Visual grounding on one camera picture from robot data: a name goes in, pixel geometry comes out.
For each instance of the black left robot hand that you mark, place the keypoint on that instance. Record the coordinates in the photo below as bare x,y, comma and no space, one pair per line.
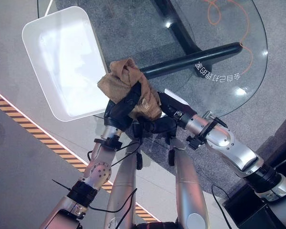
120,112

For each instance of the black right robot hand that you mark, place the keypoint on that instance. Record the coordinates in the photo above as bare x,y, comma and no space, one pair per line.
171,107

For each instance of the brown cloth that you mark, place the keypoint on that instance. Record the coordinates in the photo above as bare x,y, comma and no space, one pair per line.
120,81

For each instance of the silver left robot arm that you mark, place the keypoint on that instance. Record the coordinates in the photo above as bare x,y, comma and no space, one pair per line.
97,171

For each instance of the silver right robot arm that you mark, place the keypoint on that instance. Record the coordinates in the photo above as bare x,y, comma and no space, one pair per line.
231,148

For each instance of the white plastic basket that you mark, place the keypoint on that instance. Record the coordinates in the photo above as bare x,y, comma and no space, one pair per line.
66,62

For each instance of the black table base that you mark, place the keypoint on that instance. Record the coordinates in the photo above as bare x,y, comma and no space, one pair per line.
193,58

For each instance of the silver left robot leg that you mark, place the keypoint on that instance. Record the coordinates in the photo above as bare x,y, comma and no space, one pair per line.
124,181

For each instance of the silver robot leg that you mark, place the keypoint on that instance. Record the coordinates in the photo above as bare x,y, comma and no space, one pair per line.
188,186
124,181

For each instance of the silver right robot leg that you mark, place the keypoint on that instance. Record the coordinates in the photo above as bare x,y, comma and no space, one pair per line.
188,186

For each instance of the grey carpet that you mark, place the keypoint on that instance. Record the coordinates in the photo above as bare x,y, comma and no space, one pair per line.
133,31

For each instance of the black box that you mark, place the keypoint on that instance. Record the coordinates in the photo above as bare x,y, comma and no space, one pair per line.
252,212

